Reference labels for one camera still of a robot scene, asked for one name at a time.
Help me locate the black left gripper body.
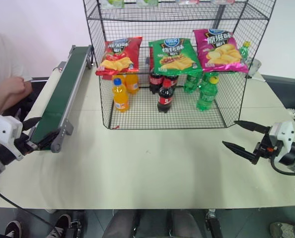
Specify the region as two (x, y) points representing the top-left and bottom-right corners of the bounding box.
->
(13, 134), (39, 156)

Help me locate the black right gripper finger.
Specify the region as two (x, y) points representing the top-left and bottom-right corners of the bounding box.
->
(233, 120), (272, 136)
(221, 140), (259, 166)

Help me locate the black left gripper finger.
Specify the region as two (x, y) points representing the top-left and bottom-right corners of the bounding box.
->
(30, 130), (61, 151)
(22, 118), (42, 131)

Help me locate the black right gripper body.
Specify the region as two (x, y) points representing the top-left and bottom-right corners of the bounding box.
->
(252, 133), (280, 165)

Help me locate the bystander bare hand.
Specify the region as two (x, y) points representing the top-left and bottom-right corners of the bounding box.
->
(12, 76), (33, 97)

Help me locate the green soda bottle yellow cap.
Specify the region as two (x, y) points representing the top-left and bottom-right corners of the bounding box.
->
(196, 76), (221, 112)

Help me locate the clear plastic container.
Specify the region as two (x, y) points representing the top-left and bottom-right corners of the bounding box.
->
(245, 58), (262, 76)

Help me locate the bystander white shirt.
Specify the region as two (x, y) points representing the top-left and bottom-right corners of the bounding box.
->
(0, 31), (33, 100)

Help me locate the small green bottle yellow cap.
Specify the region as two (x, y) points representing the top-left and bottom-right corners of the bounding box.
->
(238, 41), (252, 63)

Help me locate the black metal stand foot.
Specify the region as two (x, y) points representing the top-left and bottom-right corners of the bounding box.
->
(204, 209), (223, 238)
(67, 210), (86, 238)

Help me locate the grey green shoe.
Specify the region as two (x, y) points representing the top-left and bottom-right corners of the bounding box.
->
(269, 221), (295, 238)

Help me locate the black sneaker white sole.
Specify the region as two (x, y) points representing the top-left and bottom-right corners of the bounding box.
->
(46, 214), (73, 238)
(4, 220), (23, 238)

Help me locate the magenta potato chips bag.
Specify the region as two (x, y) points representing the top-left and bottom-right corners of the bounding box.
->
(193, 28), (249, 73)

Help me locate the orange soda bottle blue cap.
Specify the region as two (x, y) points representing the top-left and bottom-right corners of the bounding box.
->
(112, 77), (130, 114)

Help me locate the cola bottle red cap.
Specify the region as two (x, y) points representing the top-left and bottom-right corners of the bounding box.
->
(157, 79), (174, 114)

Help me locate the dark grey rounded shape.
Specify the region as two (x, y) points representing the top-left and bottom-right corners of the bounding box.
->
(104, 209), (141, 238)
(167, 209), (206, 238)

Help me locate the cola bottle red label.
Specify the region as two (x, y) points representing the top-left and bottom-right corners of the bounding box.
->
(148, 70), (165, 95)
(163, 74), (179, 88)

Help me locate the green potato chips bag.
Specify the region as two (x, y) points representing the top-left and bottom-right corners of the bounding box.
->
(148, 38), (203, 75)

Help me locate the red potato chips bag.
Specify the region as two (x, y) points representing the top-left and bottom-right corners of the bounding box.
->
(95, 36), (143, 76)

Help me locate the pale green snack package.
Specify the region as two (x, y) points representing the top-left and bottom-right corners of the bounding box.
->
(136, 0), (159, 7)

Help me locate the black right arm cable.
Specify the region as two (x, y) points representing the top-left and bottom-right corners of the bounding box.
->
(270, 158), (295, 200)

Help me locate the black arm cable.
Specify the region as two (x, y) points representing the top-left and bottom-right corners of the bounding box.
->
(0, 190), (54, 227)
(270, 158), (295, 200)

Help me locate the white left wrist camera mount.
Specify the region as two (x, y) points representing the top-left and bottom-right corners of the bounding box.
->
(0, 115), (23, 161)

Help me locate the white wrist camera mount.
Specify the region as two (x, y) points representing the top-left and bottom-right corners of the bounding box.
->
(0, 115), (23, 161)
(269, 120), (295, 160)

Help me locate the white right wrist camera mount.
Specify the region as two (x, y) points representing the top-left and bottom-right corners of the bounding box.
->
(269, 120), (295, 160)

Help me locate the green conveyor belt grey frame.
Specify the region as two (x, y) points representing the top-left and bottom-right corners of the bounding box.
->
(28, 45), (94, 153)

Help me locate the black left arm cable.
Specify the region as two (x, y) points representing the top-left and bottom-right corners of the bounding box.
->
(0, 190), (54, 227)

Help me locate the black wire mesh rack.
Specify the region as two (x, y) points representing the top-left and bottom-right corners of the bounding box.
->
(82, 0), (277, 130)

